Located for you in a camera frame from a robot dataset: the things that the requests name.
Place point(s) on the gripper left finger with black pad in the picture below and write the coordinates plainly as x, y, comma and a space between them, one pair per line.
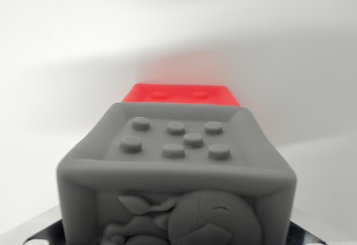
42, 228

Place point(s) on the red soft cube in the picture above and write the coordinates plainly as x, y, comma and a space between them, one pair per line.
181, 94

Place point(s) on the grey embossed soft cube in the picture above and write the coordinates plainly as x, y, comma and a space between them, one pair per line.
178, 172

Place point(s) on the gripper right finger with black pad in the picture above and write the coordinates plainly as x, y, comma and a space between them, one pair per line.
309, 229

